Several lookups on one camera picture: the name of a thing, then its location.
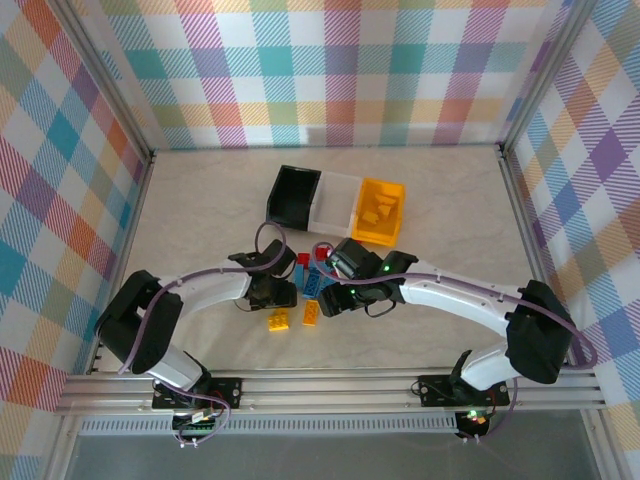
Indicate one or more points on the orange lego brick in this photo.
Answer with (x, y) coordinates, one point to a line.
(311, 312)

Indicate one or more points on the red lego brick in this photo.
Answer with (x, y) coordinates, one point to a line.
(303, 259)
(322, 250)

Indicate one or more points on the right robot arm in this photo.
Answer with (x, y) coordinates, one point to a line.
(450, 297)

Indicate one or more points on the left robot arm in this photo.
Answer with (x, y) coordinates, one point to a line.
(210, 292)

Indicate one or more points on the yellow plastic bin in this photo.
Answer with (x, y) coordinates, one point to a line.
(375, 235)

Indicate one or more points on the white plastic bin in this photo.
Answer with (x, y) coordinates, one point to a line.
(335, 205)

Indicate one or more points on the black plastic bin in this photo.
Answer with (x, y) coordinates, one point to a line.
(292, 195)

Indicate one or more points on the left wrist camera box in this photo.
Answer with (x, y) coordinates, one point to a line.
(277, 255)

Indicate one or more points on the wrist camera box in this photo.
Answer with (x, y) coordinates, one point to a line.
(277, 255)
(352, 257)

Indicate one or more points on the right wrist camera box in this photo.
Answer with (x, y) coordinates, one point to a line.
(352, 257)

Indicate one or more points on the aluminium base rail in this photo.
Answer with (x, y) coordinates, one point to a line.
(325, 392)

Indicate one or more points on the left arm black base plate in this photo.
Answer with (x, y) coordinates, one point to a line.
(227, 392)

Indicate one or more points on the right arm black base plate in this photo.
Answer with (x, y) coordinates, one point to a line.
(432, 392)

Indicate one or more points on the aluminium side rail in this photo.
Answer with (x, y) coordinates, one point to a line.
(122, 260)
(530, 250)

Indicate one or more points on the aluminium frame post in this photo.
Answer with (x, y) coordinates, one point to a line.
(545, 70)
(100, 75)

